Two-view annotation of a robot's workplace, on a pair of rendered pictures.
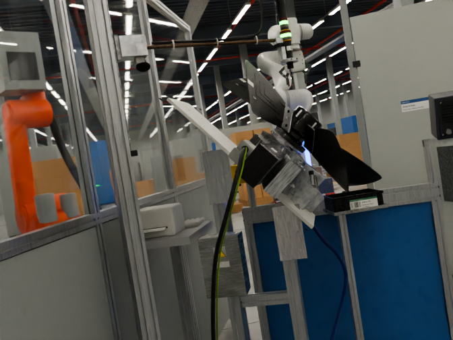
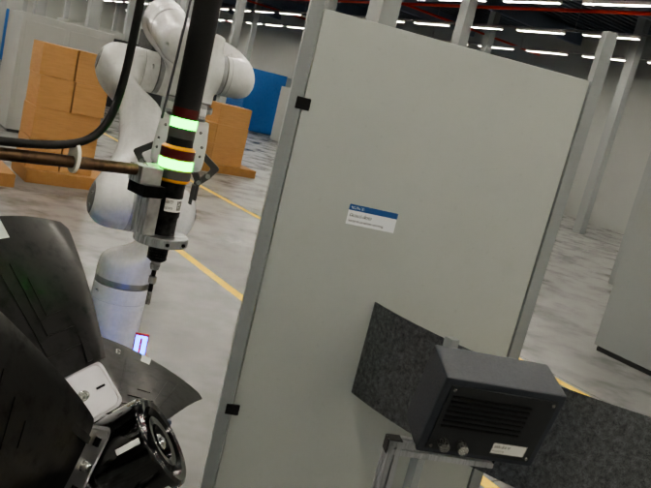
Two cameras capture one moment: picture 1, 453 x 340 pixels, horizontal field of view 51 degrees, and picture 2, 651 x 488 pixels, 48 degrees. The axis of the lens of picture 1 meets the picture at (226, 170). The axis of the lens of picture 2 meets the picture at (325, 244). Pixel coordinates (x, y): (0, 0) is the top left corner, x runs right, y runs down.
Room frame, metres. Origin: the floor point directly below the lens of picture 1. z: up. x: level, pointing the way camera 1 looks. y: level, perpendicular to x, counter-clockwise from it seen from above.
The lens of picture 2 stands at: (0.97, -0.12, 1.67)
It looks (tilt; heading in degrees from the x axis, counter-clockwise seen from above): 11 degrees down; 335
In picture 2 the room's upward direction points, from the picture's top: 14 degrees clockwise
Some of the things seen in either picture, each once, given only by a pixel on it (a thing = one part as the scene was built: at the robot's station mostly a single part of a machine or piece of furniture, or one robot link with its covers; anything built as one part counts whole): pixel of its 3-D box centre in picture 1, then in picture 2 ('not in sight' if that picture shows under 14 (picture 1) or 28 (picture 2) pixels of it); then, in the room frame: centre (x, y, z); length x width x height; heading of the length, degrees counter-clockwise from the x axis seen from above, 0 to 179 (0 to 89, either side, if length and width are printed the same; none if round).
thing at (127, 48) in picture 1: (129, 48); not in sight; (1.64, 0.26, 1.54); 0.10 x 0.07 x 0.08; 113
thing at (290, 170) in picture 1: (280, 176); not in sight; (1.56, -0.17, 1.03); 0.15 x 0.10 x 0.14; 78
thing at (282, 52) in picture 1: (286, 50); (160, 205); (1.88, -0.30, 1.50); 0.09 x 0.07 x 0.10; 113
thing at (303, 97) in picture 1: (296, 111); (147, 233); (2.56, -0.43, 1.30); 0.19 x 0.12 x 0.24; 94
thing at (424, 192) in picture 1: (336, 204); not in sight; (2.21, -0.49, 0.82); 0.90 x 0.04 x 0.08; 78
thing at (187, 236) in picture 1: (174, 234); not in sight; (1.88, 0.25, 0.85); 0.36 x 0.24 x 0.03; 168
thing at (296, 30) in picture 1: (290, 32); (199, 66); (2.37, -0.42, 1.68); 0.09 x 0.08 x 0.13; 94
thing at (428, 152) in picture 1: (429, 160); (383, 480); (2.12, -0.91, 0.96); 0.03 x 0.03 x 0.20; 78
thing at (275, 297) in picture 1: (265, 298); not in sight; (1.79, -0.07, 0.56); 0.19 x 0.04 x 0.04; 78
